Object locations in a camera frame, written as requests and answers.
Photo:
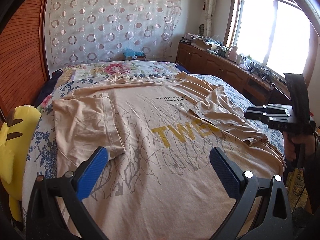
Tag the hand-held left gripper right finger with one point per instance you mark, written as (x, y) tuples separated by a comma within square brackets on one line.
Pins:
[(225, 173)]

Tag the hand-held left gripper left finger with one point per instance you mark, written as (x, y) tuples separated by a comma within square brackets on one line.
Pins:
[(92, 173)]

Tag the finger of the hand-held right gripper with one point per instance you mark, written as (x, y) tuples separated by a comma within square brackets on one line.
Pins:
[(275, 117), (256, 112)]

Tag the beige printed t-shirt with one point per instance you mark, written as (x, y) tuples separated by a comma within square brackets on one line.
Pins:
[(155, 180)]

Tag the person's right forearm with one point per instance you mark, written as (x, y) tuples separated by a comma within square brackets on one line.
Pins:
[(311, 170)]

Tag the person's right hand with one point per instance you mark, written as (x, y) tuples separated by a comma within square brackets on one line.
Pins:
[(291, 151)]

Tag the black devices on cabinet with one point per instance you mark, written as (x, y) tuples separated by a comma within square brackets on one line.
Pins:
[(258, 70)]

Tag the blue floral bed sheet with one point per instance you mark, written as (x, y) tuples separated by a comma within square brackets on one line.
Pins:
[(42, 140)]

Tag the pink thermos jug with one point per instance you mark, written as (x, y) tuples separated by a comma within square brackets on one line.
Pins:
[(233, 53)]

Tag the wooden cabinet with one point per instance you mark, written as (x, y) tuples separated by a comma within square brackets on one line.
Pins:
[(212, 65)]

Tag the yellow patterned cloth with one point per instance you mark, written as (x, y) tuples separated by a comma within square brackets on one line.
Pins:
[(295, 182)]

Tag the window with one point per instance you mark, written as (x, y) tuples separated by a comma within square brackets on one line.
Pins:
[(262, 30)]

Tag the yellow plush toy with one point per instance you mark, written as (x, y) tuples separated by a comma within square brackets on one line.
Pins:
[(10, 155)]

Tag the oval green fan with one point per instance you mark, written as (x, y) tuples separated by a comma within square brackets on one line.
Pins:
[(201, 29)]

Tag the floral window curtain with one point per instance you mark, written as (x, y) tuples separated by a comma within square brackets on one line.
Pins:
[(207, 10)]

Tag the box with blue cloth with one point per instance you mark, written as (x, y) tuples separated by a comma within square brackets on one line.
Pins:
[(134, 54)]

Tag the wooden slatted wardrobe door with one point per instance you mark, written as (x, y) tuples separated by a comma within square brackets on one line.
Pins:
[(22, 55)]

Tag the sheer circle-pattern curtain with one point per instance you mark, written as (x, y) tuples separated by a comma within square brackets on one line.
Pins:
[(112, 30)]

